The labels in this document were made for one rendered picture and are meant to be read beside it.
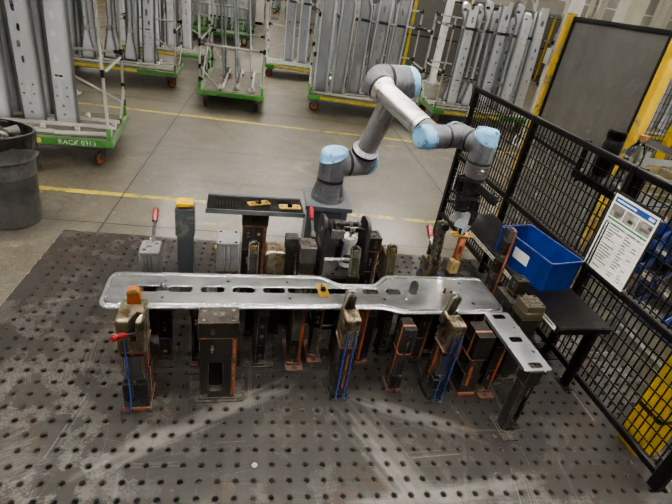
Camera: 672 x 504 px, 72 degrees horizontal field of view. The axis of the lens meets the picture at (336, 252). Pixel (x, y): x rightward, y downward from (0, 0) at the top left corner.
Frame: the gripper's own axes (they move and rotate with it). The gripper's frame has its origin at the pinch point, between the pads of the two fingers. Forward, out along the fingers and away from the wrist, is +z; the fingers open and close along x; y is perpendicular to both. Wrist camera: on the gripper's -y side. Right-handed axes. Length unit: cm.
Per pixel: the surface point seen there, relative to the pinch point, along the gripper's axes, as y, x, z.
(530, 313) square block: -25.9, 16.7, 23.4
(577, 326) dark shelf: -41, 24, 24
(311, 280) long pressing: 49, -6, 26
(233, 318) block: 77, 19, 23
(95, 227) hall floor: 181, -220, 127
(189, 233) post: 93, -30, 22
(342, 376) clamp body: 40, 21, 47
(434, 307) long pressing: 7.1, 9.2, 26.6
